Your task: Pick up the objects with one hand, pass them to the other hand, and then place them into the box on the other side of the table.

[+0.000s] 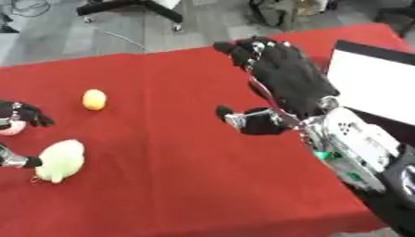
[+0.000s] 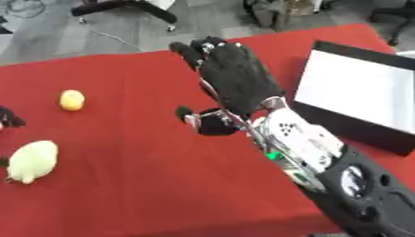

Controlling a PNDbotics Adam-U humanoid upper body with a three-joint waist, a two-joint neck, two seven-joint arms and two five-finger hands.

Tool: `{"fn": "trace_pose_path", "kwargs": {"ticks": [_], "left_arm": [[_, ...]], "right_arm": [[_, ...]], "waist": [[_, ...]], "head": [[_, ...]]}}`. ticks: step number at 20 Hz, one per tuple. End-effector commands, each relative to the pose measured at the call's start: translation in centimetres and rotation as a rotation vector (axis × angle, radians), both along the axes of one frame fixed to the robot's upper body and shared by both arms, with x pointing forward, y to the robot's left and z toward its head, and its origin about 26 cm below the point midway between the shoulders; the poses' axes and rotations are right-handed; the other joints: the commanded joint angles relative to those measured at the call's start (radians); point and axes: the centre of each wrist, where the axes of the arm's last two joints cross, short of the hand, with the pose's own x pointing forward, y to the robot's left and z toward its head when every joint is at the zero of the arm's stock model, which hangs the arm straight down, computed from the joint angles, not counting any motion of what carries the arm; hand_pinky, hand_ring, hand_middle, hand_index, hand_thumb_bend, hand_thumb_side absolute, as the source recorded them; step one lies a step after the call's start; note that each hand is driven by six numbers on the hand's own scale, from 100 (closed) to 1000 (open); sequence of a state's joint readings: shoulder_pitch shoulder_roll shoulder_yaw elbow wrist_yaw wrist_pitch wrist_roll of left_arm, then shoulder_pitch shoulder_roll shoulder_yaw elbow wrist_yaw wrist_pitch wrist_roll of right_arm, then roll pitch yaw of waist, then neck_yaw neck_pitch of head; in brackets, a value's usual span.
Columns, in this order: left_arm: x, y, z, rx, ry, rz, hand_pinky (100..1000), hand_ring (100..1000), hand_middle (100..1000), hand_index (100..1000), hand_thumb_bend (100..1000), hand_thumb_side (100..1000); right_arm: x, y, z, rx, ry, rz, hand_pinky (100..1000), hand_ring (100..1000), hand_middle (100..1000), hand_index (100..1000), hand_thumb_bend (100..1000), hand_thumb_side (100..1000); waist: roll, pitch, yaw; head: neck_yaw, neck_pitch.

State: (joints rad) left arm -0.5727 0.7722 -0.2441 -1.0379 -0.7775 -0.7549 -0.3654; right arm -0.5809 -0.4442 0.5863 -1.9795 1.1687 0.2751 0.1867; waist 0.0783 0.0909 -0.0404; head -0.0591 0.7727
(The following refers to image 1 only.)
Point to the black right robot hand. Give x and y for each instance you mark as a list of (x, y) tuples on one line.
[(286, 77)]

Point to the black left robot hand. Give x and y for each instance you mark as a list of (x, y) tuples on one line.
[(21, 114)]

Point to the pink round toy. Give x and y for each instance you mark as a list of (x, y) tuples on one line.
[(11, 129)]

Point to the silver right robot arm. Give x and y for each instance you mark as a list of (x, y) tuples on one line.
[(359, 148)]

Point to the black box with white inside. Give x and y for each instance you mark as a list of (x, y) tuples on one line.
[(373, 86)]

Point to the pale green soft toy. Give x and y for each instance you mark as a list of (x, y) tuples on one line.
[(62, 160)]

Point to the dark bag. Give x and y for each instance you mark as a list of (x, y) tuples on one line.
[(273, 10)]

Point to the yellow toy lemon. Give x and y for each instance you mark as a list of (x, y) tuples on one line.
[(94, 99)]

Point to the black office chair base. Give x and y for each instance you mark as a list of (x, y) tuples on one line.
[(132, 7)]

